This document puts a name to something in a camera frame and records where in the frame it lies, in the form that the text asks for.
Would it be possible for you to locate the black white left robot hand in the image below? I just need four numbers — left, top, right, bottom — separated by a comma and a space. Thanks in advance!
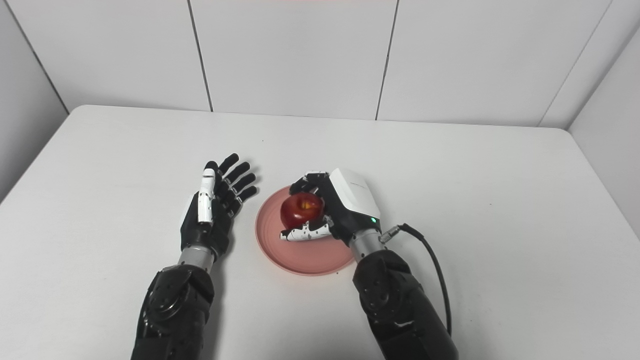
180, 153, 259, 261

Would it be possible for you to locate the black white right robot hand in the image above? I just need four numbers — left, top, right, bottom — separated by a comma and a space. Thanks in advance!
279, 168, 382, 247

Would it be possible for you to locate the red apple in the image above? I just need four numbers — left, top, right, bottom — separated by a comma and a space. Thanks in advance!
280, 193, 326, 231

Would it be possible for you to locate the pink round plate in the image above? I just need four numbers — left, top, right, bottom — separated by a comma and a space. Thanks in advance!
255, 185, 357, 276

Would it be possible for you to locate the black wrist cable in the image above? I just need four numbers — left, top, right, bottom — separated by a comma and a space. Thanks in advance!
378, 223, 453, 337

